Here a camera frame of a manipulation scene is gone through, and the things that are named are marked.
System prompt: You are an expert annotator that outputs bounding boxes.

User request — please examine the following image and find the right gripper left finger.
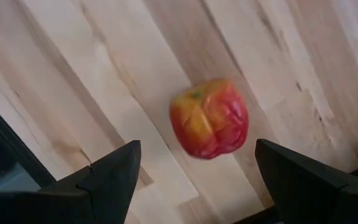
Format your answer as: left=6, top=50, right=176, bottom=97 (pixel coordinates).
left=0, top=139, right=142, bottom=224

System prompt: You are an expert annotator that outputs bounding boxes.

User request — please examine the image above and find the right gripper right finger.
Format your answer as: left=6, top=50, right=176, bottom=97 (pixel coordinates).
left=255, top=139, right=358, bottom=224

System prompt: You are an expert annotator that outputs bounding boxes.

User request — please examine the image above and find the red apple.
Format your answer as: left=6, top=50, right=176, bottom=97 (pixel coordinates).
left=168, top=78, right=250, bottom=160

